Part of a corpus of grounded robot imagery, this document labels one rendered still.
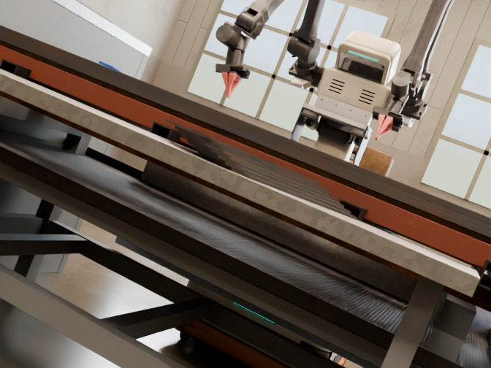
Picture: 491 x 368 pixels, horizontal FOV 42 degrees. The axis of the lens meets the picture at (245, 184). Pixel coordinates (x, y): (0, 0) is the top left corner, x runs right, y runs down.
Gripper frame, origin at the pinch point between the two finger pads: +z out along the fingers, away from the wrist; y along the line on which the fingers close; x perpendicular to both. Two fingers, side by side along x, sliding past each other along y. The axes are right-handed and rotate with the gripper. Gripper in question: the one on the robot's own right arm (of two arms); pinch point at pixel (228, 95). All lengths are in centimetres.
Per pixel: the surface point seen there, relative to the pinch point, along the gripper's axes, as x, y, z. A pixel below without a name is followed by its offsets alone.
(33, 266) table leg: 10, -68, 69
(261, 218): 18.1, 12.6, 37.4
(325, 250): 18, 36, 44
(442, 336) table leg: -59, 76, 55
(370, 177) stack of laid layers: -61, 58, 26
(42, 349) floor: -21, -37, 88
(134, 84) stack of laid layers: -61, 1, 13
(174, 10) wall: 338, -207, -146
